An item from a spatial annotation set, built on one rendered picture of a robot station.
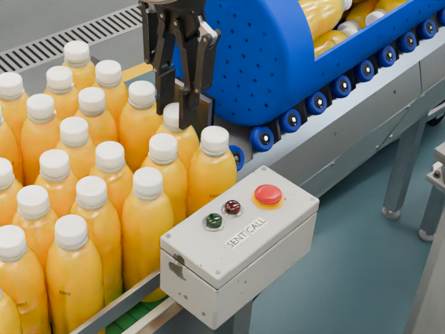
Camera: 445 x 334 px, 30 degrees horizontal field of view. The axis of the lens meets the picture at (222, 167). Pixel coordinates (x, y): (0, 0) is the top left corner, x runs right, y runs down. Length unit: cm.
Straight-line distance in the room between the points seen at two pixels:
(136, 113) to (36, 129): 15
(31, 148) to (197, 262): 36
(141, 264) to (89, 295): 11
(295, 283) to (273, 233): 142
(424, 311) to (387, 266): 103
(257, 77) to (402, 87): 48
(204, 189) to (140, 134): 14
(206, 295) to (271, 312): 137
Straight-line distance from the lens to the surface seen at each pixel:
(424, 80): 182
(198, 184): 119
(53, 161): 112
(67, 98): 129
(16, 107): 128
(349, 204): 275
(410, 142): 252
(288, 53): 129
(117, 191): 115
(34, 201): 107
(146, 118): 125
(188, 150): 122
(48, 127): 123
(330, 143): 157
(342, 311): 243
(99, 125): 124
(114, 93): 130
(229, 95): 142
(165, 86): 119
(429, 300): 154
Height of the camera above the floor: 184
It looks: 41 degrees down
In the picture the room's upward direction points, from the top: 4 degrees clockwise
